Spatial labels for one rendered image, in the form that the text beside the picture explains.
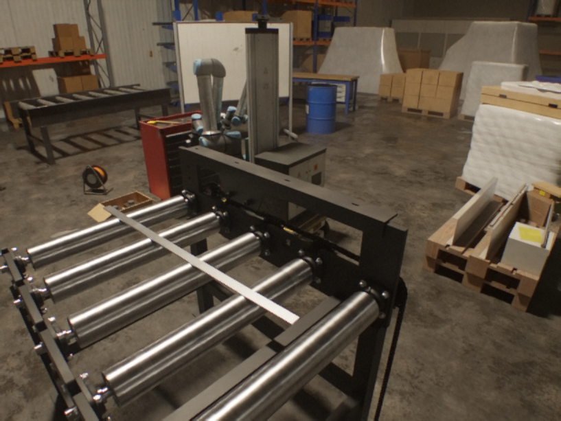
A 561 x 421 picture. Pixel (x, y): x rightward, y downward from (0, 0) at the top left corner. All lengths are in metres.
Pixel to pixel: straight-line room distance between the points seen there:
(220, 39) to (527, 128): 4.35
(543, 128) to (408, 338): 2.62
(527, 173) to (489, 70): 5.19
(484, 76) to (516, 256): 6.82
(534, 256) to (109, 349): 2.82
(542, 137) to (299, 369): 3.64
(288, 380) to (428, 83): 8.91
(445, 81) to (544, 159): 5.50
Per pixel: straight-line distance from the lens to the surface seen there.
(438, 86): 9.47
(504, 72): 9.23
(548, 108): 4.28
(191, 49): 5.98
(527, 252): 2.86
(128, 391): 1.10
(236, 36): 6.12
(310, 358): 1.07
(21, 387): 2.55
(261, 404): 0.98
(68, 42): 10.36
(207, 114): 2.93
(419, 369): 2.34
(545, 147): 4.25
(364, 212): 1.24
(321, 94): 6.85
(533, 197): 3.71
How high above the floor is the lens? 1.70
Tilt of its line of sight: 26 degrees down
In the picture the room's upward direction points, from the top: straight up
